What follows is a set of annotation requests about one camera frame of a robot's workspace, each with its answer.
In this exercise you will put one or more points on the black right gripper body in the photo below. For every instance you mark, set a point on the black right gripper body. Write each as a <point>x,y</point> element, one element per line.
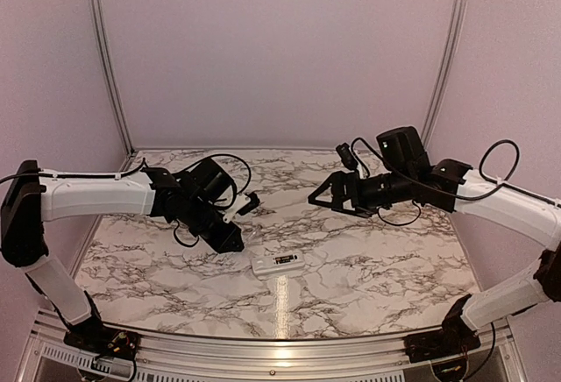
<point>367,198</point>

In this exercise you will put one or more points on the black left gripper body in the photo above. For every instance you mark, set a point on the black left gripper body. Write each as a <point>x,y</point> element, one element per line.
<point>197,218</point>

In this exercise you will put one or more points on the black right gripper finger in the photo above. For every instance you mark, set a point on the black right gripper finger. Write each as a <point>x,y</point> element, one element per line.
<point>358,212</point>
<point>336,183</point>

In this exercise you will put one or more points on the white remote control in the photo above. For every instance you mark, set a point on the white remote control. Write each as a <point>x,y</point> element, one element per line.
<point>264,266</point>

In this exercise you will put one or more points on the small clear-handled screwdriver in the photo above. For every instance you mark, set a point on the small clear-handled screwdriver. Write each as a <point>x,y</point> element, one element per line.
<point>251,237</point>

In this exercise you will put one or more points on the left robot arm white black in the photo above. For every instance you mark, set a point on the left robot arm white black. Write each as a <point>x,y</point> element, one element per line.
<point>204,198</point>

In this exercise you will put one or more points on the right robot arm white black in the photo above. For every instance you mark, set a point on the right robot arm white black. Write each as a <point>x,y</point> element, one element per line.
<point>465,193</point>

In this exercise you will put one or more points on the black battery in remote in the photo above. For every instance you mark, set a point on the black battery in remote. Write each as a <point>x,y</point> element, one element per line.
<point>285,259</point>

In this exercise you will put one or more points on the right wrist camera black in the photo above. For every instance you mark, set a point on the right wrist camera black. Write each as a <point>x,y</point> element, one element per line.
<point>347,157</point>

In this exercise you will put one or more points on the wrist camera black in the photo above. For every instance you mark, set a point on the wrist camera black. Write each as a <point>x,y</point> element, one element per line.
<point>252,201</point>
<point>347,157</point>

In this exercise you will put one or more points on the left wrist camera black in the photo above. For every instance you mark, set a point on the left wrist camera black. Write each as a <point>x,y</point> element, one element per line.
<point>252,201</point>

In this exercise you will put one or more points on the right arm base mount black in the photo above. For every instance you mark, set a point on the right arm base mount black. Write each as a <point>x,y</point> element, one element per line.
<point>440,343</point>

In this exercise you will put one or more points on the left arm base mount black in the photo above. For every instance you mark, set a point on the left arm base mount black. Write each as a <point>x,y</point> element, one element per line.
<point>105,342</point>

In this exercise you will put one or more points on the right aluminium corner post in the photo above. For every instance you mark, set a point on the right aluminium corner post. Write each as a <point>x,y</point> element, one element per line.
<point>456,22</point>

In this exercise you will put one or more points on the aluminium corner post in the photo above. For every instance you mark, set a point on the aluminium corner post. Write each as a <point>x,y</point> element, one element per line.
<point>110,80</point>
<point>456,22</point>

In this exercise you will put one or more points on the left aluminium corner post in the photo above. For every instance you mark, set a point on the left aluminium corner post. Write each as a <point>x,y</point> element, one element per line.
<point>110,80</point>

